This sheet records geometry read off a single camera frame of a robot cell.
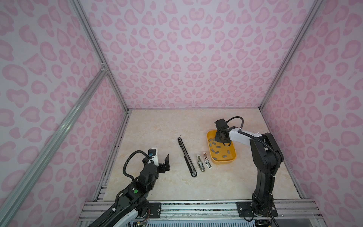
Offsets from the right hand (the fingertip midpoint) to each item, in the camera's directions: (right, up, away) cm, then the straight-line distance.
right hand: (221, 137), depth 101 cm
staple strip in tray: (+4, -9, -6) cm, 11 cm away
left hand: (-39, -6, -22) cm, 45 cm away
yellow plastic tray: (-2, -10, -7) cm, 13 cm away
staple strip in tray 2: (-4, -9, -6) cm, 12 cm away
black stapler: (-24, -13, -11) cm, 29 cm away
